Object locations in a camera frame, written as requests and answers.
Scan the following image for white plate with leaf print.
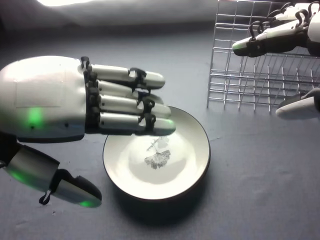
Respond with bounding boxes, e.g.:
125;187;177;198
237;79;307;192
102;106;212;201

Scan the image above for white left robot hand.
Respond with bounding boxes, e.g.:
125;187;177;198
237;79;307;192
0;55;177;209

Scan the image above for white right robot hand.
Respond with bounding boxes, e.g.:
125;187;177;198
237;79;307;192
231;1;320;121

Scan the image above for silver wire dish rack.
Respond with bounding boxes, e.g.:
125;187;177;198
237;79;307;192
206;0;320;115

